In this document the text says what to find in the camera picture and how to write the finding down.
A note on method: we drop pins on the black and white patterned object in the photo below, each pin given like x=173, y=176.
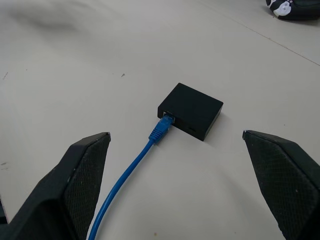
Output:
x=297, y=8

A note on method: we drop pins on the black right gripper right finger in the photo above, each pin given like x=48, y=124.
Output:
x=285, y=180

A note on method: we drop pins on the small black box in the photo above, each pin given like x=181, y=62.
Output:
x=193, y=110

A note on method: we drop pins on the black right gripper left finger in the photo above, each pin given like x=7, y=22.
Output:
x=50, y=200

